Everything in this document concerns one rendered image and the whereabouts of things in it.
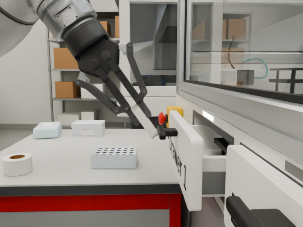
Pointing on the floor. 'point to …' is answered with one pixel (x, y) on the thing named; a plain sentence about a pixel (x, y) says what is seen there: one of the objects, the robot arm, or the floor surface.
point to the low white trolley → (91, 184)
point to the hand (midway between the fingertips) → (144, 120)
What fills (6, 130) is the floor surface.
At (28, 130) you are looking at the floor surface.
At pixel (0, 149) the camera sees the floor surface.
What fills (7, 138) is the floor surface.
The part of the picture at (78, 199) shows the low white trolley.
